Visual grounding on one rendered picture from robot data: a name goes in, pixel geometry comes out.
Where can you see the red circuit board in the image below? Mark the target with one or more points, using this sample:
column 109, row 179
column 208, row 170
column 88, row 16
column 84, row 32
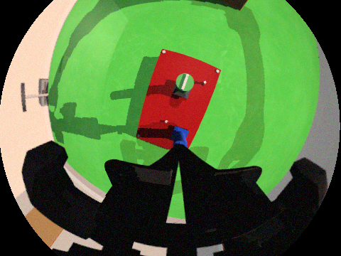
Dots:
column 179, row 93

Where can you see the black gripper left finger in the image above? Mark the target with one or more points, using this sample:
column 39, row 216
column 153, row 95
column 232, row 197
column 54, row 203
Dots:
column 158, row 177

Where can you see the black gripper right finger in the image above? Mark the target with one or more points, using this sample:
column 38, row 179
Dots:
column 200, row 179

